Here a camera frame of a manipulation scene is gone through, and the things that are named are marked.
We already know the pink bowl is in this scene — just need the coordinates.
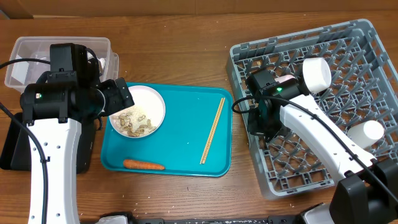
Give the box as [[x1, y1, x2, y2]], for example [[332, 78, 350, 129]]
[[275, 75, 297, 83]]

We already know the white medium bowl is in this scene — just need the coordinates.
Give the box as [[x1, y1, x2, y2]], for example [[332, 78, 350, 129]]
[[302, 57, 331, 93]]

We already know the small white cup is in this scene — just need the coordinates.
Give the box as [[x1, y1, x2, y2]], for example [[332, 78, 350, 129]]
[[347, 120, 384, 149]]

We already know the white napkin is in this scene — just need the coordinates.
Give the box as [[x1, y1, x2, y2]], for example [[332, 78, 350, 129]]
[[98, 58, 106, 70]]

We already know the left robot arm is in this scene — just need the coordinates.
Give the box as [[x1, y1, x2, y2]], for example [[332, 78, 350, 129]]
[[20, 43, 134, 223]]

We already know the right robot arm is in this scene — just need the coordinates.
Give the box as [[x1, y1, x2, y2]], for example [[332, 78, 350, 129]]
[[246, 70, 397, 223]]

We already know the grey dishwasher rack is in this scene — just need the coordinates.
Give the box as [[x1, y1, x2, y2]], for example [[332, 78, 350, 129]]
[[226, 18, 398, 200]]

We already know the large plate with food scraps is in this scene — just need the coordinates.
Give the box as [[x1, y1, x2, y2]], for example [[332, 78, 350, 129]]
[[109, 85, 166, 138]]

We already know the orange carrot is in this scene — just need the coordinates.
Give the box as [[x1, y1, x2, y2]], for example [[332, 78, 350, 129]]
[[123, 159, 165, 170]]

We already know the teal plastic tray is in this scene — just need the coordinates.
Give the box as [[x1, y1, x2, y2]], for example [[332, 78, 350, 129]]
[[101, 83, 233, 177]]

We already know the clear plastic bin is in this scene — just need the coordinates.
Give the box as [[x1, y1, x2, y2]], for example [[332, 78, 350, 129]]
[[4, 36, 120, 94]]

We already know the black plastic bin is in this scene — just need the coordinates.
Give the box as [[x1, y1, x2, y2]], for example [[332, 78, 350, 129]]
[[1, 121, 96, 174]]

